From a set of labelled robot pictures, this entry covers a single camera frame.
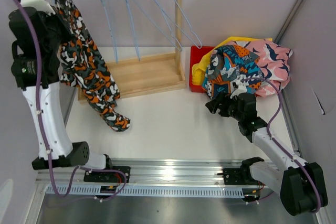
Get wooden clothes rack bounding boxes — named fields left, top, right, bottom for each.
left=17, top=0, right=187, bottom=104

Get pink shark print shorts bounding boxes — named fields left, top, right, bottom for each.
left=225, top=37, right=293, bottom=97

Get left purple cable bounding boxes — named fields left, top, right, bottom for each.
left=0, top=0, right=128, bottom=202

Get aluminium mounting rail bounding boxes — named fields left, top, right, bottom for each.
left=35, top=158, right=243, bottom=187

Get yellow shorts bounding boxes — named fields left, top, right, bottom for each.
left=191, top=36, right=259, bottom=89

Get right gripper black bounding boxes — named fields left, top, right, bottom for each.
left=205, top=91, right=244, bottom=122

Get grey cable duct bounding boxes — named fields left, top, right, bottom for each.
left=44, top=185, right=245, bottom=198

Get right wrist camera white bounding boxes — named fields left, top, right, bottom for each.
left=230, top=80, right=247, bottom=99

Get red plastic bin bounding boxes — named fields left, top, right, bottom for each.
left=189, top=46, right=214, bottom=93

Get blue wire hanger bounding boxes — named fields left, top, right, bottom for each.
left=125, top=0, right=141, bottom=61
left=100, top=0, right=119, bottom=63
left=153, top=0, right=203, bottom=51
left=128, top=0, right=179, bottom=51

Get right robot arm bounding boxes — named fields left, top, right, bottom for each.
left=205, top=93, right=328, bottom=216

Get orange black camo shorts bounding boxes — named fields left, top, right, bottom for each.
left=54, top=0, right=131, bottom=132

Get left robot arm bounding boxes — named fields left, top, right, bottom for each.
left=8, top=7, right=131, bottom=183

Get teal pirate print shorts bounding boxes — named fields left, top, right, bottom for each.
left=202, top=45, right=264, bottom=99

